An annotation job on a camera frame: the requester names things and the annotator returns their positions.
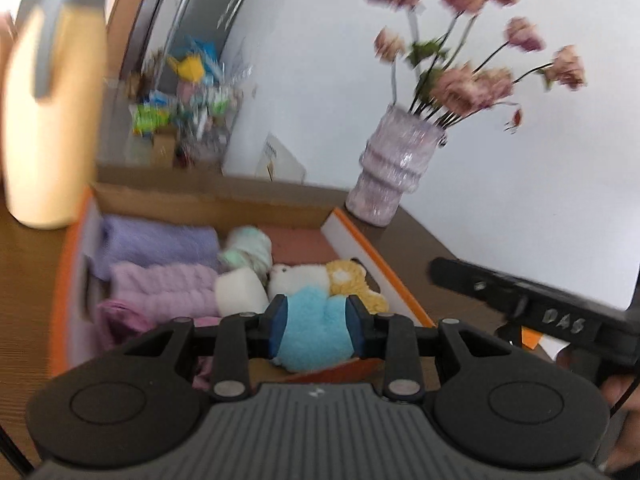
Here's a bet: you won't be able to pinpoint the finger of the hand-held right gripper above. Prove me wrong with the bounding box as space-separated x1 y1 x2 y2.
429 257 527 319

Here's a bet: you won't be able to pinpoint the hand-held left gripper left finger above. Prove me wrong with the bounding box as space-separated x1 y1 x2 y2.
122 294 291 402

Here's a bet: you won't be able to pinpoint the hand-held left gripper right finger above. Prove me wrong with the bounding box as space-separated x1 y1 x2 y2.
346 295 517 403

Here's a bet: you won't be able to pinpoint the light blue plush toy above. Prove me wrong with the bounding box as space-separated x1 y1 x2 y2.
272 286 355 374

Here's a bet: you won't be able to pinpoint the orange-edged cardboard box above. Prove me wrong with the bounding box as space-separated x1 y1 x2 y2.
49 167 437 387

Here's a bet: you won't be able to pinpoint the person's right hand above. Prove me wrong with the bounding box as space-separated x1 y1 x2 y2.
600 373 640 466

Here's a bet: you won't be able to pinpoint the orange and white paper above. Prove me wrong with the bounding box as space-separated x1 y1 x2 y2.
520 326 572 362

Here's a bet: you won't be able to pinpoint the yellow plush bear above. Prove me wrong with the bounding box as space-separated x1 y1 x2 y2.
325 259 390 315

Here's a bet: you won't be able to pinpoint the white rolled towel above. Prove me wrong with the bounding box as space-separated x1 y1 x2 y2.
215 267 271 317

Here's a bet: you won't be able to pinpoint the white plush bear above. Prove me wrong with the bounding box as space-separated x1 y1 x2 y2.
267 262 331 301

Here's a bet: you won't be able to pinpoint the mint and white plush toy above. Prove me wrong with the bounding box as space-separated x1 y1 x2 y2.
219 225 274 281

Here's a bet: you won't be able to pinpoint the light pink folded towel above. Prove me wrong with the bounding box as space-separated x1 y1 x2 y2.
109 261 226 318

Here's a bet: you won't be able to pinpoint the purple textured vase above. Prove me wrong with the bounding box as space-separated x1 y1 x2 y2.
344 104 447 227

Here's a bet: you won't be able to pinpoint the lavender folded towel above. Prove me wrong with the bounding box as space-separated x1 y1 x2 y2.
89 214 223 282

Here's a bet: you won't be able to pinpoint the magenta folded towel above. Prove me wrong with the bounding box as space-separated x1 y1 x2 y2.
96 299 223 391

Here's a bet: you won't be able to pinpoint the white desk calendar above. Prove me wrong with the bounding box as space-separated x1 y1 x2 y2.
255 132 307 184

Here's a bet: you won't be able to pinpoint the dried pink flowers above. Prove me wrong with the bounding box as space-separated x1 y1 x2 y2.
364 0 587 133

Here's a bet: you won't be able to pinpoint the open cardboard box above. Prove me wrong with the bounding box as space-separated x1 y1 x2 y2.
151 130 182 169

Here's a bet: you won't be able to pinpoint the pile of colourful toys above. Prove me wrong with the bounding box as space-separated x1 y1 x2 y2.
174 79 257 172

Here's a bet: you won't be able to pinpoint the green printed bag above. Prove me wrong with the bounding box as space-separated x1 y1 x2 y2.
132 102 174 137

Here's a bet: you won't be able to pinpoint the yellow and blue toy pile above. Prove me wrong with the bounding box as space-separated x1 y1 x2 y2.
166 37 222 82

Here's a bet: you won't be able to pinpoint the yellow thermos jug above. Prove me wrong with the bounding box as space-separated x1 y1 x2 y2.
0 0 110 231

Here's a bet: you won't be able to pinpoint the grey refrigerator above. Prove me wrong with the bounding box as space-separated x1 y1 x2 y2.
154 0 268 97

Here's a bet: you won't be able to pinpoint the dark wooden door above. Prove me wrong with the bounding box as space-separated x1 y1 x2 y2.
106 0 172 83

